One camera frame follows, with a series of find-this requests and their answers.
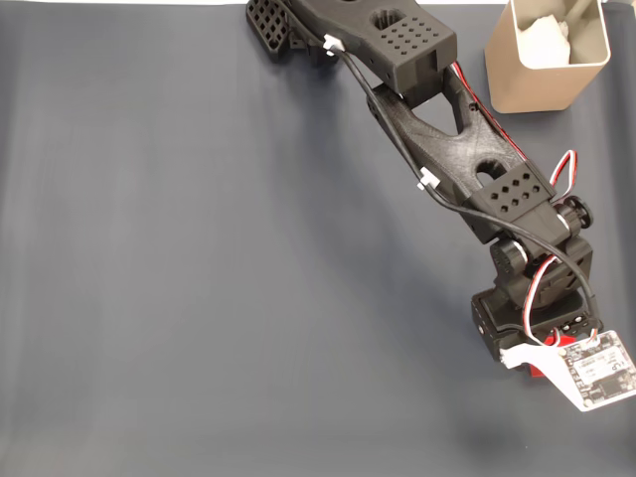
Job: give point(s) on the white crumpled tissue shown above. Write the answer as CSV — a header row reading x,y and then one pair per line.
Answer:
x,y
544,42

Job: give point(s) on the red cube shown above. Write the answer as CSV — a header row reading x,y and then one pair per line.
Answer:
x,y
537,371

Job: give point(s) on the camera board on white mount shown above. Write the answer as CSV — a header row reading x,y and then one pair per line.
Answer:
x,y
596,370

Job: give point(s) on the grey table mat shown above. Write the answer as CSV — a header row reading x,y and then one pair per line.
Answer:
x,y
199,298

